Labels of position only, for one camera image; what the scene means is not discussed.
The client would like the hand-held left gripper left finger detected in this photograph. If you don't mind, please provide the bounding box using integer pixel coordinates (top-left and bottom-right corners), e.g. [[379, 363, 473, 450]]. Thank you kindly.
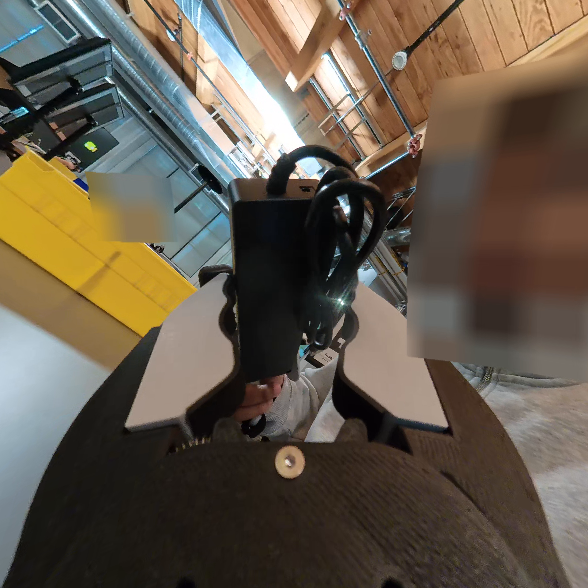
[[125, 273, 249, 436]]

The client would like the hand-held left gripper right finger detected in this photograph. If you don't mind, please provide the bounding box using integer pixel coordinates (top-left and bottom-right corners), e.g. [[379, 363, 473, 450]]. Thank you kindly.
[[332, 284, 449, 441]]

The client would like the black hub cable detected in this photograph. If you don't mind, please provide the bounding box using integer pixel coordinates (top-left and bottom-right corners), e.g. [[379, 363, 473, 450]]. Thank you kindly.
[[266, 145, 387, 351]]

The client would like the person's right forearm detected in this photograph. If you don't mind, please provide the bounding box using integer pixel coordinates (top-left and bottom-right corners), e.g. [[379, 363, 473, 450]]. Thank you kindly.
[[262, 363, 336, 442]]

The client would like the person's right hand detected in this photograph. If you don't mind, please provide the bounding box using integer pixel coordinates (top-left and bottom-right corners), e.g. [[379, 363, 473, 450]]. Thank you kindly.
[[235, 374, 288, 422]]

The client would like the large yellow plastic bin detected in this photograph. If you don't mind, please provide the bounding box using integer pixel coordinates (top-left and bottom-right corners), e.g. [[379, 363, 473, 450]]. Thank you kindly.
[[0, 177, 198, 337]]

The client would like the black pole lamp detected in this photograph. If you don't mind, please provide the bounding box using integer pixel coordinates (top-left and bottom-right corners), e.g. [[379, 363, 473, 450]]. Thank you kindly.
[[175, 164, 224, 213]]

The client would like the small yellow plastic bin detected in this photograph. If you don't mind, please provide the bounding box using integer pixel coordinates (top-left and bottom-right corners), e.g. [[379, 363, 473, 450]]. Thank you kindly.
[[11, 149, 90, 198]]

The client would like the metal sprinkler pipe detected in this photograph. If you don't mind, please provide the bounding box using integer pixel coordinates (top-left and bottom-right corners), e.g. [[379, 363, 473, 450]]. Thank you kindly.
[[337, 0, 423, 152]]

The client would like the black equipment rack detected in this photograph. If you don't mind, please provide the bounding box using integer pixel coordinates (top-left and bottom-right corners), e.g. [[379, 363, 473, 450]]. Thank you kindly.
[[0, 37, 125, 161]]

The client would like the silver ventilation duct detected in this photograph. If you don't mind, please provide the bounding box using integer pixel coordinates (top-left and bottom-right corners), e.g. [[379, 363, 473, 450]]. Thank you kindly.
[[69, 0, 258, 184]]

